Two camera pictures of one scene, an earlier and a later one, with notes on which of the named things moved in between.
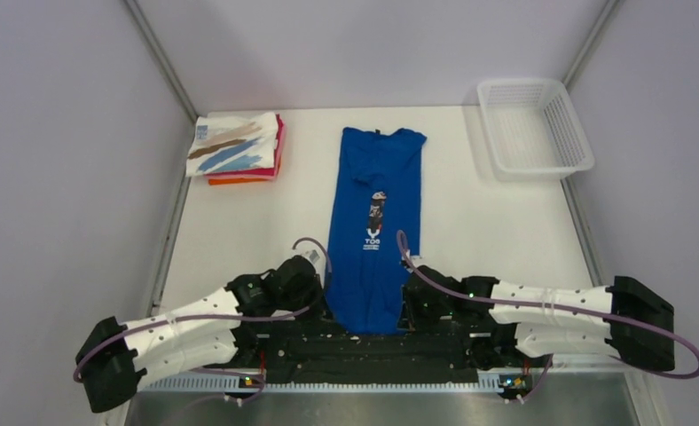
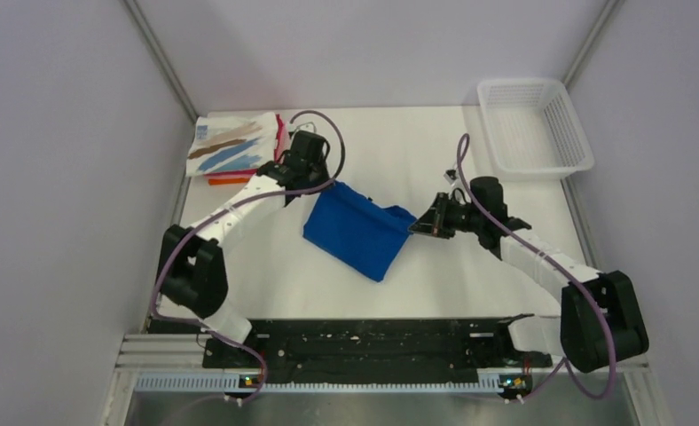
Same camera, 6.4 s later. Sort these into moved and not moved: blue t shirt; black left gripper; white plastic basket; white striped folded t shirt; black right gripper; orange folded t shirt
Moved: black left gripper; black right gripper; blue t shirt
Not moved: white striped folded t shirt; orange folded t shirt; white plastic basket
